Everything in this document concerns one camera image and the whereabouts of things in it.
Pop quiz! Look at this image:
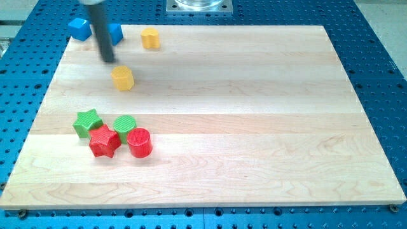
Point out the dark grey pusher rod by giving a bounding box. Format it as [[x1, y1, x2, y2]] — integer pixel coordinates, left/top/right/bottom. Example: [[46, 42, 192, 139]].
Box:
[[85, 3, 114, 63]]

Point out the yellow heart block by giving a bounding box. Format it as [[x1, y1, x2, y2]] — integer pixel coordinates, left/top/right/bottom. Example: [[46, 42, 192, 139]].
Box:
[[141, 27, 160, 49]]

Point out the yellow hexagon block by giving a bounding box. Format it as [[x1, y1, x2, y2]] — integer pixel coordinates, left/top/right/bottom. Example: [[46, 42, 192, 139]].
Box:
[[111, 66, 134, 91]]

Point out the light wooden board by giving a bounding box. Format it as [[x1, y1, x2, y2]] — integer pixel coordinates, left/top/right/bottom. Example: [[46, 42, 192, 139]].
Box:
[[1, 25, 406, 210]]

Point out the blue cube block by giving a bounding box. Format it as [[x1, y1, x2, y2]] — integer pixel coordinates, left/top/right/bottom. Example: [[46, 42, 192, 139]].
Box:
[[67, 18, 92, 41]]

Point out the red cylinder block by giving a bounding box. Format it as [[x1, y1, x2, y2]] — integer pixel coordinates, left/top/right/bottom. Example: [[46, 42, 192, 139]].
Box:
[[127, 127, 153, 158]]

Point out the green cylinder block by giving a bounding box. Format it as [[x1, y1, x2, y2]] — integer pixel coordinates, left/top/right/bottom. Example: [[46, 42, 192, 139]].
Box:
[[113, 115, 137, 144]]

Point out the silver rod holder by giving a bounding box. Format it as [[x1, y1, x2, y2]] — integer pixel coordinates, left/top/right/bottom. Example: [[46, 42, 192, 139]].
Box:
[[79, 0, 104, 5]]

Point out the blue perforated table plate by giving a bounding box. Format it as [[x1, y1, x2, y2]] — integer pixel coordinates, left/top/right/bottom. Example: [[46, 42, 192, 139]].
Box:
[[1, 1, 406, 228]]

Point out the blue triangle block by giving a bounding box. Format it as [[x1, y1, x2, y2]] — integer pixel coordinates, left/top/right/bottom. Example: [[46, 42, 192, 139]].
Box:
[[107, 24, 123, 46]]

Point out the green star block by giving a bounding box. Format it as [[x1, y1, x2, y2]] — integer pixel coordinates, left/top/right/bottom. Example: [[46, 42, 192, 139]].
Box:
[[72, 109, 104, 138]]

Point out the red star block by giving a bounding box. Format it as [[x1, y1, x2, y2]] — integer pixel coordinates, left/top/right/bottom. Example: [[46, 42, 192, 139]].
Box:
[[89, 124, 121, 158]]

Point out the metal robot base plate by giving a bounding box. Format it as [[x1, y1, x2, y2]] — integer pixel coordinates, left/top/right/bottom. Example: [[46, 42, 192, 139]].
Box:
[[166, 0, 233, 14]]

